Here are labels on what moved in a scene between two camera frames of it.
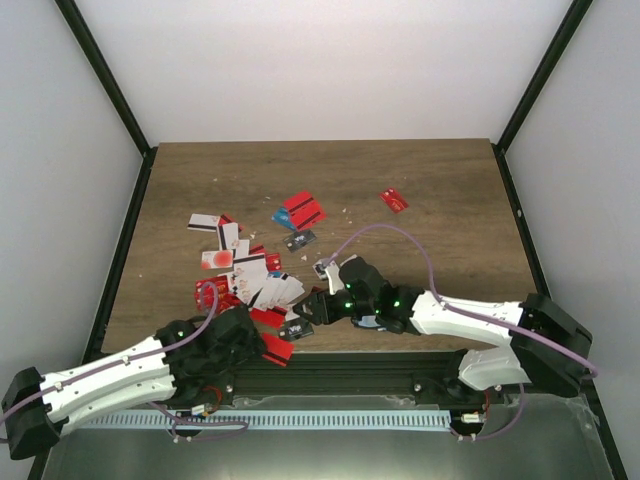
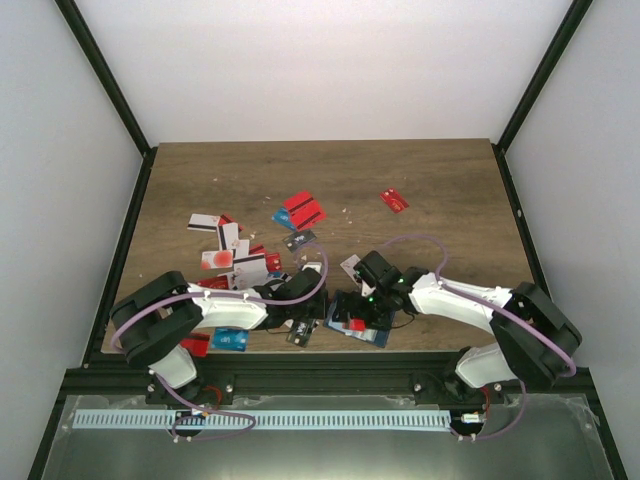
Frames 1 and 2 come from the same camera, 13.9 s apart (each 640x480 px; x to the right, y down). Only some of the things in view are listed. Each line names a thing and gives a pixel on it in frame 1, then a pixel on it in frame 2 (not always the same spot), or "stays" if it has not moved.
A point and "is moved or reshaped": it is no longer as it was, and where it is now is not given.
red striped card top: x=305 y=211 stays
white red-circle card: x=219 y=259 stays
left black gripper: x=252 y=348 to x=320 y=312
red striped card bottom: x=278 y=351 is moved or reshaped
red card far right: x=394 y=200 stays
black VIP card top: x=298 y=239 stays
